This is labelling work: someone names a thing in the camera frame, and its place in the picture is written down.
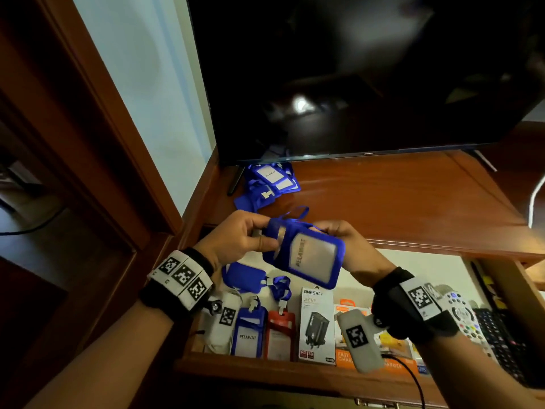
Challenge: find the person's left hand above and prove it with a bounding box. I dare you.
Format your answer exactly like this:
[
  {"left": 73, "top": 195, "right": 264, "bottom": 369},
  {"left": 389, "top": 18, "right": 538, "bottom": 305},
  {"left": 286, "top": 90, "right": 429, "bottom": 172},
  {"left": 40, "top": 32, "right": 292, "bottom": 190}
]
[{"left": 194, "top": 210, "right": 279, "bottom": 271}]

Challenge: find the person's right hand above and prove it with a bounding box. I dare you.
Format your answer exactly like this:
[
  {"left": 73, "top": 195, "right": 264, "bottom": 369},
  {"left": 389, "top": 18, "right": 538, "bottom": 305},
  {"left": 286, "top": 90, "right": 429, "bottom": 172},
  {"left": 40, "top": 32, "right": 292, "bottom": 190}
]
[{"left": 313, "top": 220, "right": 397, "bottom": 288}]

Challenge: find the blue badge holder with lanyard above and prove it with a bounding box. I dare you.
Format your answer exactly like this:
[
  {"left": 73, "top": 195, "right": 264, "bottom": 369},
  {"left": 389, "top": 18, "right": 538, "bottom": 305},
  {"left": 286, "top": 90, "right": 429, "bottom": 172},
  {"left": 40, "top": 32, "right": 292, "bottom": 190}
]
[{"left": 262, "top": 205, "right": 346, "bottom": 290}]

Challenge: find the person's right forearm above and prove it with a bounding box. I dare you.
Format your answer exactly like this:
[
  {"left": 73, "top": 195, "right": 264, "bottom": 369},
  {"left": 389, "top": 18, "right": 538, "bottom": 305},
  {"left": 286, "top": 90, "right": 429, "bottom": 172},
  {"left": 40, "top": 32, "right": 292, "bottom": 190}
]
[{"left": 415, "top": 331, "right": 545, "bottom": 409}]

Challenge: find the person's left forearm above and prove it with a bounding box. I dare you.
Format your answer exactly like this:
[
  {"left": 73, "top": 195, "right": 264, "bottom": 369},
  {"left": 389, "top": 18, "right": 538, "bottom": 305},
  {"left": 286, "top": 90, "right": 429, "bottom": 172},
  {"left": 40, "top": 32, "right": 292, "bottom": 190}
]
[{"left": 25, "top": 300, "right": 189, "bottom": 409}]

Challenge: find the plain blue badge holder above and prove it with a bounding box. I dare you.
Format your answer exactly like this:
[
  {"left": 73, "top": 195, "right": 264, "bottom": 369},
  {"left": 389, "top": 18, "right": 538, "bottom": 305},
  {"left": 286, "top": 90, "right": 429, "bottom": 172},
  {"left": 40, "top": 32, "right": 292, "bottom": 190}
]
[{"left": 221, "top": 262, "right": 267, "bottom": 295}]

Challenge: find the pile of blue badge holders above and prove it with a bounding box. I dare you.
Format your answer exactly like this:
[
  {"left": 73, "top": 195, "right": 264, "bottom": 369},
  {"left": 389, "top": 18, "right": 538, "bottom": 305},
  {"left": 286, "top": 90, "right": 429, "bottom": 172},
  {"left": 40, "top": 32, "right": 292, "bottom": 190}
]
[{"left": 233, "top": 162, "right": 301, "bottom": 213}]

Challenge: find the black television stand leg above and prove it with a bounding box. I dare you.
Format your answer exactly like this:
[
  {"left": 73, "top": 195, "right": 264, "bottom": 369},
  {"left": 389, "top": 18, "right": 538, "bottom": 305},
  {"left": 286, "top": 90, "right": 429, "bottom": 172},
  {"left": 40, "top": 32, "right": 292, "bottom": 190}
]
[
  {"left": 227, "top": 165, "right": 246, "bottom": 197},
  {"left": 468, "top": 149, "right": 498, "bottom": 173}
]

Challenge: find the black left wristband with markers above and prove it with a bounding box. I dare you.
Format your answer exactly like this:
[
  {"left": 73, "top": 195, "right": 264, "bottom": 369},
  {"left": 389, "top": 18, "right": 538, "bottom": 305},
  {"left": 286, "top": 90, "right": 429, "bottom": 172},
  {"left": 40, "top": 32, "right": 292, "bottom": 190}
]
[{"left": 139, "top": 247, "right": 215, "bottom": 324}]

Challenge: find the black wristband with markers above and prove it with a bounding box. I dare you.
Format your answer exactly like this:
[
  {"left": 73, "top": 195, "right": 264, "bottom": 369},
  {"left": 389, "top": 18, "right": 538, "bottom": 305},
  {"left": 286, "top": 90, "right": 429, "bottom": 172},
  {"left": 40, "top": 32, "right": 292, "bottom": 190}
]
[
  {"left": 371, "top": 267, "right": 461, "bottom": 345},
  {"left": 139, "top": 247, "right": 215, "bottom": 324}
]

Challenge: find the blue badge holder with clip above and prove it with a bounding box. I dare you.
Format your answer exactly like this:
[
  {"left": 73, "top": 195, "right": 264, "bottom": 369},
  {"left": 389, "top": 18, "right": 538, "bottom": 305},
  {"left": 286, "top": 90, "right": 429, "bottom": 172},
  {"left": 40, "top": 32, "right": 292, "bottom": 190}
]
[{"left": 230, "top": 296, "right": 269, "bottom": 359}]

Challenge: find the red badge holder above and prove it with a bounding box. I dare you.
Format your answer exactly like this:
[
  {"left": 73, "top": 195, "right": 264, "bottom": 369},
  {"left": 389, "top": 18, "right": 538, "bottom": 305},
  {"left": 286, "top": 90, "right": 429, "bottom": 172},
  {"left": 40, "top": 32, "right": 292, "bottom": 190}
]
[{"left": 264, "top": 301, "right": 297, "bottom": 362}]

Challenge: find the white charger box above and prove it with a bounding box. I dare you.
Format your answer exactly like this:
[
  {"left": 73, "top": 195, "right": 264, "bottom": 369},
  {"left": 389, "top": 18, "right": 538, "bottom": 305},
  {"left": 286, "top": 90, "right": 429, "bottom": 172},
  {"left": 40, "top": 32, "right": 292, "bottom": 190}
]
[{"left": 297, "top": 287, "right": 336, "bottom": 366}]

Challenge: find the black right wristband with markers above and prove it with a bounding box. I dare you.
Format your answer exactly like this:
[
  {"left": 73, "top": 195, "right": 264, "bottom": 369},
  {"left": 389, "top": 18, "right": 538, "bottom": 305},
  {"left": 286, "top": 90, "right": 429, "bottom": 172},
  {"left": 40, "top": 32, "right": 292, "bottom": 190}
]
[{"left": 371, "top": 267, "right": 461, "bottom": 345}]

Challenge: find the brown wooden drawer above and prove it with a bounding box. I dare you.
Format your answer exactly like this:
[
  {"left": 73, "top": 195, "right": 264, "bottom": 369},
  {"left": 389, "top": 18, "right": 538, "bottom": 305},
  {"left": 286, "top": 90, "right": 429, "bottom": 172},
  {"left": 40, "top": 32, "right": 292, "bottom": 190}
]
[{"left": 174, "top": 246, "right": 545, "bottom": 409}]

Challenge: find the black television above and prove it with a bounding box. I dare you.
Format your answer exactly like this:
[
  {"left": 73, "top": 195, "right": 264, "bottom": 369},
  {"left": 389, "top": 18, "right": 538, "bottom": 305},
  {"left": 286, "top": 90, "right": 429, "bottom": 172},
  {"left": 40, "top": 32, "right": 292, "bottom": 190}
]
[{"left": 186, "top": 0, "right": 545, "bottom": 167}]

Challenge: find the white remote control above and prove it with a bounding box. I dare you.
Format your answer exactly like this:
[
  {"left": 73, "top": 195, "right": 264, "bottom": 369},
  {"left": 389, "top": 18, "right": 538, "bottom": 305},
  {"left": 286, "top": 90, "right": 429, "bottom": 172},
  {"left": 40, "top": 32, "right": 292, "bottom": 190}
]
[{"left": 435, "top": 284, "right": 487, "bottom": 346}]

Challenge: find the black remote control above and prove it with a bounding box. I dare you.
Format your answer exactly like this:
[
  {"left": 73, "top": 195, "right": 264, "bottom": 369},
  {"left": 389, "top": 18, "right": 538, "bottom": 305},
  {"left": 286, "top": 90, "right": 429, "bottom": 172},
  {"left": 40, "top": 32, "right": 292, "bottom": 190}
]
[{"left": 473, "top": 308, "right": 542, "bottom": 389}]

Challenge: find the blue lanyard strap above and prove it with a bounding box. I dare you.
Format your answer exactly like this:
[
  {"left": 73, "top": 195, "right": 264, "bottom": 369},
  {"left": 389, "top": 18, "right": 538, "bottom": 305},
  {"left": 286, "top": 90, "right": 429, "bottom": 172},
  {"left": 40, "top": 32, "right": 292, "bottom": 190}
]
[{"left": 266, "top": 275, "right": 293, "bottom": 303}]

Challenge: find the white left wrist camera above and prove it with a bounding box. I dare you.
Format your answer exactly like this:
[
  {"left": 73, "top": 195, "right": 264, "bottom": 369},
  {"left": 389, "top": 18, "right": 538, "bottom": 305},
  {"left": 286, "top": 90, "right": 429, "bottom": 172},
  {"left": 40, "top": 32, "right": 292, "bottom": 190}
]
[{"left": 203, "top": 289, "right": 244, "bottom": 355}]

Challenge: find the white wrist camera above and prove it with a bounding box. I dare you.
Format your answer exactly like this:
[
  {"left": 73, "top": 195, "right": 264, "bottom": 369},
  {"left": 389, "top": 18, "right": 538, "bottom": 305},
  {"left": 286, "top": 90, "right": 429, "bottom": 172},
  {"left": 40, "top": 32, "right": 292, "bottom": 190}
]
[
  {"left": 336, "top": 308, "right": 386, "bottom": 374},
  {"left": 203, "top": 289, "right": 244, "bottom": 355}
]

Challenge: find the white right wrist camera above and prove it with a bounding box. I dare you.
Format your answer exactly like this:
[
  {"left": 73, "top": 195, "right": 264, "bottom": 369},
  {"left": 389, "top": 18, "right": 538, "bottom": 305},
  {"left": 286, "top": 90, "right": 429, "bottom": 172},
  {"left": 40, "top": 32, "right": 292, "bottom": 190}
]
[{"left": 336, "top": 308, "right": 386, "bottom": 374}]

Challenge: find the black camera cable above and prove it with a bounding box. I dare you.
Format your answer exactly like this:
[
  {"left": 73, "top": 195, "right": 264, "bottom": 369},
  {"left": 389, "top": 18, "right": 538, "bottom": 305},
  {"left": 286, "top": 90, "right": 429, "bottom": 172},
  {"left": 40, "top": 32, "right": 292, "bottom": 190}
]
[{"left": 381, "top": 352, "right": 427, "bottom": 409}]

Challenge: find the metal drawer handle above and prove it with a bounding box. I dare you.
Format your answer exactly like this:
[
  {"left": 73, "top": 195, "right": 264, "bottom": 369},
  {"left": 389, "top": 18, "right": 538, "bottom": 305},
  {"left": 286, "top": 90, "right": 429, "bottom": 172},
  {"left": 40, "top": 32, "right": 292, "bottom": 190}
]
[{"left": 353, "top": 398, "right": 402, "bottom": 409}]

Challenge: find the brown wooden door frame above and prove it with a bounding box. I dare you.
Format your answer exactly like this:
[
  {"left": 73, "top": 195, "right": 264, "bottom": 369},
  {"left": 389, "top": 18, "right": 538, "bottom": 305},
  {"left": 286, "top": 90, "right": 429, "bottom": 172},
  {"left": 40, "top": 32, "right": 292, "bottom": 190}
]
[{"left": 0, "top": 0, "right": 185, "bottom": 409}]

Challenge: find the white cable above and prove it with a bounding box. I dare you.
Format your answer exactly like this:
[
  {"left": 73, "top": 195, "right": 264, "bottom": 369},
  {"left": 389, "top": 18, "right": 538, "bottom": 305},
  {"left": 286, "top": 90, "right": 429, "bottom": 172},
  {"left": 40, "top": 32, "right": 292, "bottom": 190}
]
[{"left": 527, "top": 174, "right": 545, "bottom": 229}]

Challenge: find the black floor cable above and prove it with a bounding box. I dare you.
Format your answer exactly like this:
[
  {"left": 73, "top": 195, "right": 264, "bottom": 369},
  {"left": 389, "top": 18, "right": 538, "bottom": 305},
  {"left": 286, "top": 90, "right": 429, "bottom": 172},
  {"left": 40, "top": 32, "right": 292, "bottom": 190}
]
[{"left": 0, "top": 206, "right": 66, "bottom": 237}]

